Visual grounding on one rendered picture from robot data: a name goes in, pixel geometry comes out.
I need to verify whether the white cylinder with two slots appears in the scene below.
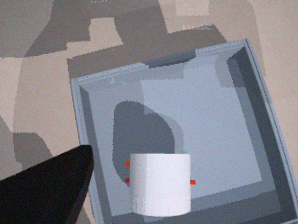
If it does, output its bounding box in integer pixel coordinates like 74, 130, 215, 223
125, 153, 196, 216

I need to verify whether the blue-grey square tray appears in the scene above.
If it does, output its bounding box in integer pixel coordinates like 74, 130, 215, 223
71, 37, 298, 224

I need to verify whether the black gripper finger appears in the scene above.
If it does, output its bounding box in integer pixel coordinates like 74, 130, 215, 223
0, 145, 94, 224

